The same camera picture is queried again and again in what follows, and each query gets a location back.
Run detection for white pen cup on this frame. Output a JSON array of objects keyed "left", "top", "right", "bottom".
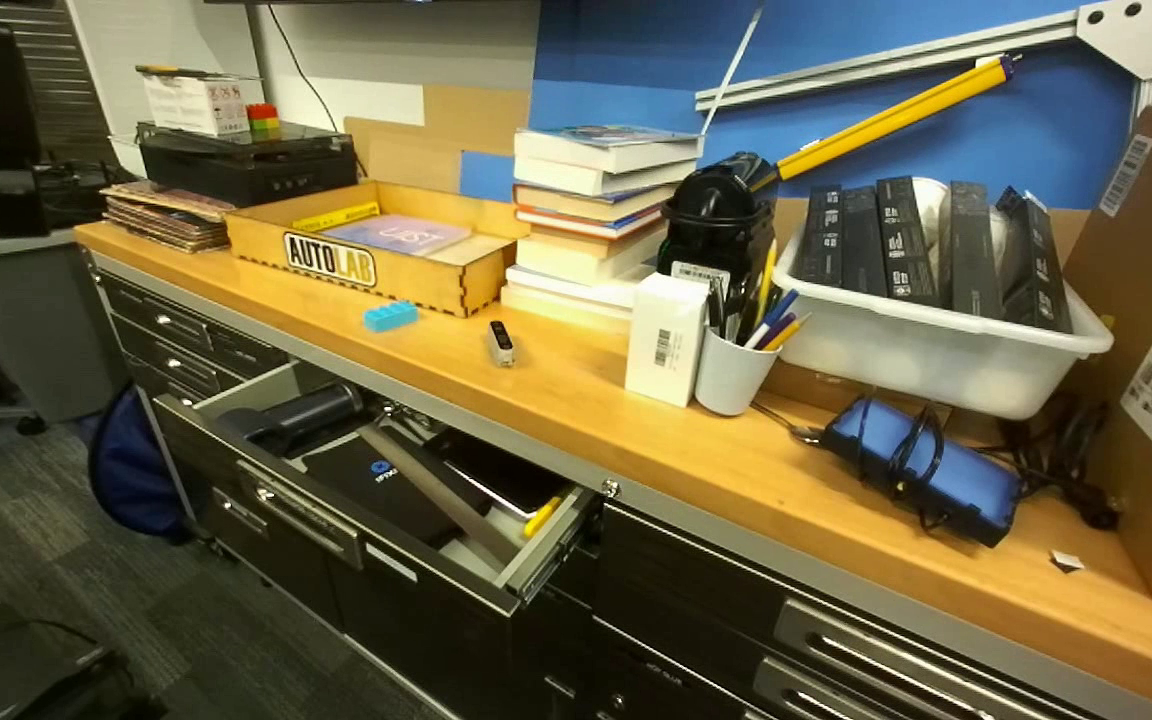
[{"left": 693, "top": 331, "right": 775, "bottom": 415}]

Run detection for small blue block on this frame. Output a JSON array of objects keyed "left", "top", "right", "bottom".
[{"left": 362, "top": 301, "right": 419, "bottom": 331}]

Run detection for yellow bar tool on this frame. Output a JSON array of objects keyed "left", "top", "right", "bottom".
[{"left": 775, "top": 57, "right": 1013, "bottom": 179}]

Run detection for aluminium extrusion rail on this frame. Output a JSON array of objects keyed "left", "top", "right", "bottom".
[{"left": 693, "top": 0, "right": 1152, "bottom": 111}]

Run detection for black printer device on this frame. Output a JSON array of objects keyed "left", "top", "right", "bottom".
[{"left": 135, "top": 126, "right": 362, "bottom": 210}]

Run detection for black boxes in bin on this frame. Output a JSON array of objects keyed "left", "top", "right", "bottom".
[{"left": 790, "top": 175, "right": 1071, "bottom": 331}]

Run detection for white box on printer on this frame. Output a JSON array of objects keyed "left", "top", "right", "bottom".
[{"left": 135, "top": 66, "right": 248, "bottom": 138}]

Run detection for white rectangular box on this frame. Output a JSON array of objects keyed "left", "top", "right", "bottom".
[{"left": 626, "top": 278, "right": 709, "bottom": 407}]

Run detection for white plastic bin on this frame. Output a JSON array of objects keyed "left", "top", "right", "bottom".
[{"left": 775, "top": 249, "right": 1112, "bottom": 422}]

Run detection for stack of brown folders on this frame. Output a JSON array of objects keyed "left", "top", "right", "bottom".
[{"left": 105, "top": 179, "right": 234, "bottom": 251}]

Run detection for small black and silver clip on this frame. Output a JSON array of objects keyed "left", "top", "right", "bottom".
[{"left": 488, "top": 321, "right": 517, "bottom": 370}]

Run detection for purple UIST booklet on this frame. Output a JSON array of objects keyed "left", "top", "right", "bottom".
[{"left": 330, "top": 215, "right": 467, "bottom": 256}]

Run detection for stack of books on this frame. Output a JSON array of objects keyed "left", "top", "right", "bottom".
[{"left": 499, "top": 126, "right": 696, "bottom": 326}]

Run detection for blue bag on floor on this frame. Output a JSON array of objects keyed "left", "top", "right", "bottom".
[{"left": 87, "top": 385, "right": 194, "bottom": 545}]

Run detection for black round desk object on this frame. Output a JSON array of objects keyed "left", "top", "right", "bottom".
[{"left": 656, "top": 151, "right": 780, "bottom": 279}]

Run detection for black drawer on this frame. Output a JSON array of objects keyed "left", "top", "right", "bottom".
[{"left": 151, "top": 360, "right": 595, "bottom": 618}]

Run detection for wooden Autolab tray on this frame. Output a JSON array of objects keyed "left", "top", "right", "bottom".
[{"left": 228, "top": 186, "right": 525, "bottom": 318}]

